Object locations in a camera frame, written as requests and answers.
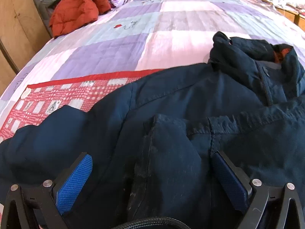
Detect navy blue padded jacket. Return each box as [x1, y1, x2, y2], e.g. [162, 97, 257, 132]
[1, 32, 304, 228]

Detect red checkered blanket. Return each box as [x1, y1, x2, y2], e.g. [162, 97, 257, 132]
[1, 69, 159, 141]

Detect wooden wardrobe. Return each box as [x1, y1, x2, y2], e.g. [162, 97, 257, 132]
[1, 0, 51, 94]

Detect wooden nightstand drawers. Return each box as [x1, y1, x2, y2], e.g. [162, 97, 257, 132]
[275, 4, 305, 31]

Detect orange red puffer jacket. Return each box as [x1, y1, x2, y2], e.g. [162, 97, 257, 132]
[49, 0, 111, 38]

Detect purple pink patchwork bed quilt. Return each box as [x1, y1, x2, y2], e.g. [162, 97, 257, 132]
[1, 0, 304, 111]

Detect black braided cable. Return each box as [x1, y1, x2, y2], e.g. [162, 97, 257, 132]
[114, 217, 191, 229]

